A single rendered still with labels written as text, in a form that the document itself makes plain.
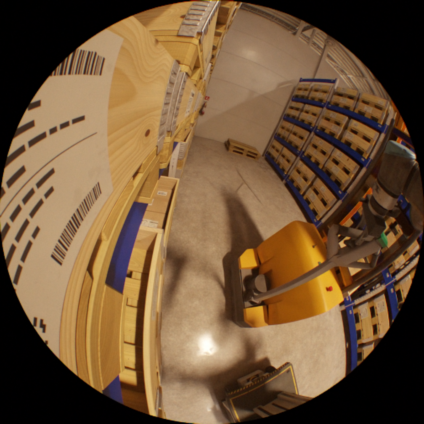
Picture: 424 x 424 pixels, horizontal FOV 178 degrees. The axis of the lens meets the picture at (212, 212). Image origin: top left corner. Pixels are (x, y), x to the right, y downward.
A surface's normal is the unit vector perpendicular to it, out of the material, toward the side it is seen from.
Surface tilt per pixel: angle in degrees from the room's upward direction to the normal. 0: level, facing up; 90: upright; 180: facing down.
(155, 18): 90
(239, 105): 90
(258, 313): 22
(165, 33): 90
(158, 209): 0
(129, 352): 0
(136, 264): 0
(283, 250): 74
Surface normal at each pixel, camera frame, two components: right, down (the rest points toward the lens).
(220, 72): 0.04, 0.73
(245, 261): -0.10, -0.69
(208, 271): 0.28, -0.67
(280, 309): -0.85, -0.36
